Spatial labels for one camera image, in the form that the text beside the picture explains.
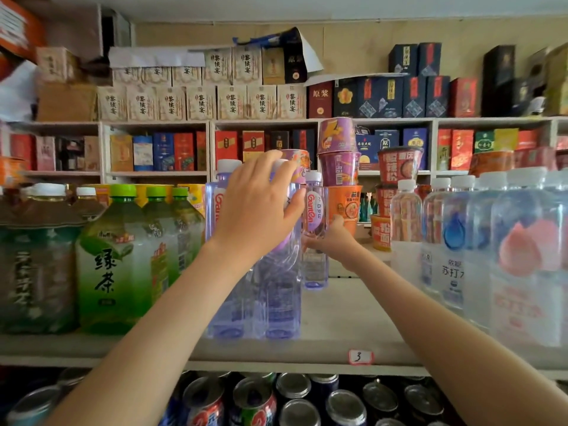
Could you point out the row of mixed gift boxes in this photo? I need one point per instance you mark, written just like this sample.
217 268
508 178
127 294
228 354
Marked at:
164 151

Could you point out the large brown cardboard box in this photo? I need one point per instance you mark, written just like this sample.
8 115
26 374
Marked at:
66 101

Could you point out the large clear water bottle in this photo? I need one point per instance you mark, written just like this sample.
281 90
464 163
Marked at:
235 321
282 297

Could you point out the black gold liquor box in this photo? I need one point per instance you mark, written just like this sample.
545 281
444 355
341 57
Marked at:
295 64

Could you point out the white paper sheet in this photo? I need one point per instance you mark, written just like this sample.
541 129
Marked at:
151 57

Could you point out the yellow label drink bottle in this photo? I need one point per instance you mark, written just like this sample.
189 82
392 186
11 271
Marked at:
101 194
195 197

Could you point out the white store shelf board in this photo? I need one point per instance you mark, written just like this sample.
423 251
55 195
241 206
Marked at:
337 314

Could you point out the stack of dark blue boxes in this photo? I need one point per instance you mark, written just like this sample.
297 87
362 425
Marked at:
399 97

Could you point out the stack of beige liquor boxes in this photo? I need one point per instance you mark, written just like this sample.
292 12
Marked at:
202 104

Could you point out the orange snack packet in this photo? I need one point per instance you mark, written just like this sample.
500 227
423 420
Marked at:
11 170

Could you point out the person's right thumb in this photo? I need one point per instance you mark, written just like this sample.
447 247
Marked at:
337 225

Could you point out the white price tag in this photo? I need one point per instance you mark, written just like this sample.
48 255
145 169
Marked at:
360 357

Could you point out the tan liquor box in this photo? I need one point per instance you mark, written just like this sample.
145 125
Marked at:
273 66

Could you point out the white wall shelf unit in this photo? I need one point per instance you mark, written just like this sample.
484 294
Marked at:
155 174

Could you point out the large dark tea bottle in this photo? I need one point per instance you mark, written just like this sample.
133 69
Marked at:
40 270
86 206

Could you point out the person's right forearm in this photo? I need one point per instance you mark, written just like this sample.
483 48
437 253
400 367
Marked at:
443 350

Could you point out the person's right hand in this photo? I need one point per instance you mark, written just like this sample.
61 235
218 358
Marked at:
337 246

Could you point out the curled white poster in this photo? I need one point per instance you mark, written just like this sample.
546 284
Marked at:
306 48

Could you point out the tall black liquor box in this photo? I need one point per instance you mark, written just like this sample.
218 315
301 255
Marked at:
498 79

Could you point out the row of clear soda bottles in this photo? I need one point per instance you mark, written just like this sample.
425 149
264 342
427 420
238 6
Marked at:
514 261

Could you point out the person's left hand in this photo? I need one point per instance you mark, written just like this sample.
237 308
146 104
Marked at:
248 212

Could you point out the small brown cardboard box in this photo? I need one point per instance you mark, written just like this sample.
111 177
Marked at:
55 64

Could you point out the dark red liquor box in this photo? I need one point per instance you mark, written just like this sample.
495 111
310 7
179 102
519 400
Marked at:
320 101

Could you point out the orange cardboard carton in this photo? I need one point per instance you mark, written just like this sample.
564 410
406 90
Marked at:
17 26

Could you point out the purple instant noodle cup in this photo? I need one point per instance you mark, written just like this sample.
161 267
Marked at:
301 164
339 168
337 135

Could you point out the large green tea bottle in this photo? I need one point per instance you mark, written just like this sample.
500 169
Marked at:
111 270
162 226
188 226

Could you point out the row of drink cans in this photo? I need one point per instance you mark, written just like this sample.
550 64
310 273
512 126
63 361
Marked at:
297 399

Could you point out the person's left thumb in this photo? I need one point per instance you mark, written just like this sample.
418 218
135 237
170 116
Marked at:
296 204

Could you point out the orange instant noodle cup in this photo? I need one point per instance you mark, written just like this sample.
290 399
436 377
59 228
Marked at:
348 204

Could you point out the bright red liquor box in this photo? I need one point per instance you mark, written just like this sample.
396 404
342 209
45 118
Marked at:
463 97

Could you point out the person's left middle finger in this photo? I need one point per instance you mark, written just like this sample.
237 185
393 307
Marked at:
264 161

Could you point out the small clear water bottle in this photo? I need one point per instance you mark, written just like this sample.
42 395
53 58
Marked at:
315 270

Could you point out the small green glass bottles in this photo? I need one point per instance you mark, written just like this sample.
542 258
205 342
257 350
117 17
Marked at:
367 208

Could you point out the person's left forearm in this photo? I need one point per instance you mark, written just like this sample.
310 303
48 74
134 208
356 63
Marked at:
151 341

